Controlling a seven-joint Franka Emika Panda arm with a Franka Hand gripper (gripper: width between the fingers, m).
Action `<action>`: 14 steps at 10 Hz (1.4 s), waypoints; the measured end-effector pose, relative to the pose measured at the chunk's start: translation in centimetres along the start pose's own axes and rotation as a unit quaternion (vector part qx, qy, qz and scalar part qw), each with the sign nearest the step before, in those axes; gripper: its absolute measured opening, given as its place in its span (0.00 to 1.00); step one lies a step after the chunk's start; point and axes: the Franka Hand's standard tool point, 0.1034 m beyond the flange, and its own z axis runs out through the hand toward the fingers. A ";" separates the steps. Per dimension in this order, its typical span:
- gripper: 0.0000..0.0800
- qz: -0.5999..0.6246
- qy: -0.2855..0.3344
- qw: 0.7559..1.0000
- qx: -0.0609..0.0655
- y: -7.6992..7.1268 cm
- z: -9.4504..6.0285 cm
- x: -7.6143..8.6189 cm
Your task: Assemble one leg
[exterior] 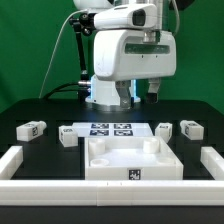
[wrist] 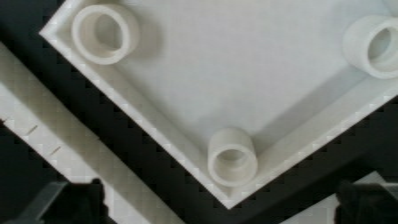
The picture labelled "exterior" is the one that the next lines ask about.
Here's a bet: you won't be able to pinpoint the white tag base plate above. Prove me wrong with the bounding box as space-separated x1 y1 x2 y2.
71 122 153 137

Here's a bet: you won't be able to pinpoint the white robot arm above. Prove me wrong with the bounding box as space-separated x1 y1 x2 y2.
73 0 177 111

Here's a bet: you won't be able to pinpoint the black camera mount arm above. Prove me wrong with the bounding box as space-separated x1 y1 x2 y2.
69 12 98 81

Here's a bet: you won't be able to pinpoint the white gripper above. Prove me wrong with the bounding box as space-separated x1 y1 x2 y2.
94 30 176 109

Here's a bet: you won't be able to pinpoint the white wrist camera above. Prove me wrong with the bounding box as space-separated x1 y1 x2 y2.
94 3 158 30

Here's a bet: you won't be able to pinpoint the white square tabletop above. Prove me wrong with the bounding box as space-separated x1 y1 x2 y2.
85 137 184 180

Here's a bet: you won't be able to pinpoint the grey cable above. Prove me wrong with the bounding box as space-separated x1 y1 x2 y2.
38 9 90 99

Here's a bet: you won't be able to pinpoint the black cables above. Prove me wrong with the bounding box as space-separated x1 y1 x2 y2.
43 82 92 100

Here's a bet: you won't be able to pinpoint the white U-shaped fence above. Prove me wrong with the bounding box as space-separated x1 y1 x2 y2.
0 146 224 206

